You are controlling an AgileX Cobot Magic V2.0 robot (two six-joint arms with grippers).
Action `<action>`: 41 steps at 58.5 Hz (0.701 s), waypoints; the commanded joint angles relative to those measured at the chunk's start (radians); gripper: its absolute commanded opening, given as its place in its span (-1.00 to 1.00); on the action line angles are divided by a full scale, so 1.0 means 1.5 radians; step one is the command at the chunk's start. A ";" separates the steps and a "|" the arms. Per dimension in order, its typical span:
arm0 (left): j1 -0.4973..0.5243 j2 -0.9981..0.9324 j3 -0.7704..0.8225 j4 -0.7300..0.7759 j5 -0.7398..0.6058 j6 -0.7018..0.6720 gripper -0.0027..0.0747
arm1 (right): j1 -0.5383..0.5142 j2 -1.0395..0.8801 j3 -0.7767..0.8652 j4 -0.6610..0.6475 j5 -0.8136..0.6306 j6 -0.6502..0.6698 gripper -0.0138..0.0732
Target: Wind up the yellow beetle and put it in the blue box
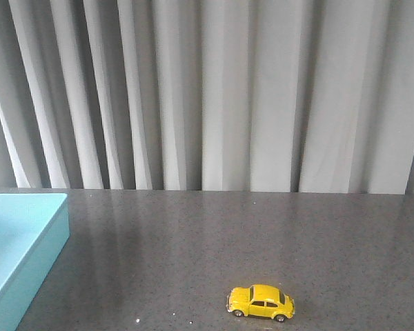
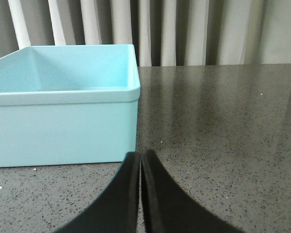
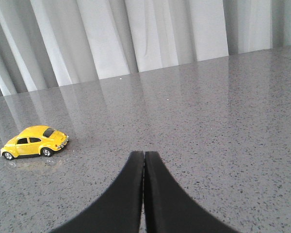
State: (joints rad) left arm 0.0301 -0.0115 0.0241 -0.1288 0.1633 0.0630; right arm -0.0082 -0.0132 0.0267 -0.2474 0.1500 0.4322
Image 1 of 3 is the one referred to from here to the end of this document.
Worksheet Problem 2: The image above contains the yellow toy beetle car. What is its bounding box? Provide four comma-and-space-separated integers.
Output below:
226, 284, 295, 323

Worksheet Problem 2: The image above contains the grey pleated curtain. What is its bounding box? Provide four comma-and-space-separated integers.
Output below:
0, 1, 414, 194

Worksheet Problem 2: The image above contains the light blue storage box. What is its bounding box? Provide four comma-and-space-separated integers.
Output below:
0, 193, 70, 330

